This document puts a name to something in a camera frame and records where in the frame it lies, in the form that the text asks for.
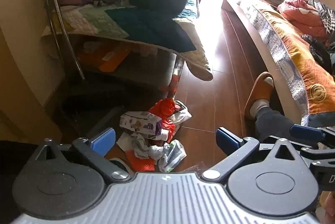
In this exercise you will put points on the teal quilted mat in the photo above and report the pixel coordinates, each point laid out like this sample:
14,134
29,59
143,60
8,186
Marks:
146,30

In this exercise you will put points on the bed with orange sheet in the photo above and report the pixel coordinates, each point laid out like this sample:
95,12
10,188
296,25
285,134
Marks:
251,30

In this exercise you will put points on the patchwork quilt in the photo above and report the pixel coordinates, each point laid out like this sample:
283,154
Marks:
89,20

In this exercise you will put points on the pink red blanket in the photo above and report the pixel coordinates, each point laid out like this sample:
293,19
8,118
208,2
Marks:
298,14

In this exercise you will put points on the white paper napkin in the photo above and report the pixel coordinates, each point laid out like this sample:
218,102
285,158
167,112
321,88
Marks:
124,140

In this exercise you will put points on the orange patterned bed quilt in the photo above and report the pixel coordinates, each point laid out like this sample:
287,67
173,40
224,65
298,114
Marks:
295,56

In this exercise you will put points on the cartoon printed wrapper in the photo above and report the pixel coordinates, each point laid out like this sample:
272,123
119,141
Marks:
138,122

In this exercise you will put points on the red plastic bag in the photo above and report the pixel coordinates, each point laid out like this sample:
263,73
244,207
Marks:
163,109

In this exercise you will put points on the brown slipper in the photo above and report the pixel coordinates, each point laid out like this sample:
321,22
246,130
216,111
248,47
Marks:
257,93

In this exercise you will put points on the white plastic bag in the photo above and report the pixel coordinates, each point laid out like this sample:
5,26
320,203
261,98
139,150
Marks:
181,114

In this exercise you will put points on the orange flat folder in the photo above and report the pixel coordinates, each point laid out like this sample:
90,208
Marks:
110,59

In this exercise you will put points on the orange red packet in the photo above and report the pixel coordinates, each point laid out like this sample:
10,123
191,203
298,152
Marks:
140,163

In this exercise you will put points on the green white wrapper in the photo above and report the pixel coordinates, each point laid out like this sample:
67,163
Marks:
173,154

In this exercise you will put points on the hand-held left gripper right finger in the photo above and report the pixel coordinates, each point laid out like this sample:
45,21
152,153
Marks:
227,139

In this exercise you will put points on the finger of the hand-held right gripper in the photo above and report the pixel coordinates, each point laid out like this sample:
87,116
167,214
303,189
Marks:
319,153
305,131

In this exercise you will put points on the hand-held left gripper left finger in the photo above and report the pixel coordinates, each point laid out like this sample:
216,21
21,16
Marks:
103,140

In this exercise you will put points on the dark clothes pile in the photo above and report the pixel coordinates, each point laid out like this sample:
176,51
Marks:
322,51

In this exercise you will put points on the black white striped cloth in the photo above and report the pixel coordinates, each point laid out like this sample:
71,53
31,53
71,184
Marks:
325,14

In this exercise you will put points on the foot in orange slipper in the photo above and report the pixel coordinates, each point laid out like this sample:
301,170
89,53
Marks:
272,120

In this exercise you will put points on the white tissue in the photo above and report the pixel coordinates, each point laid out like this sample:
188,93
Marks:
143,147

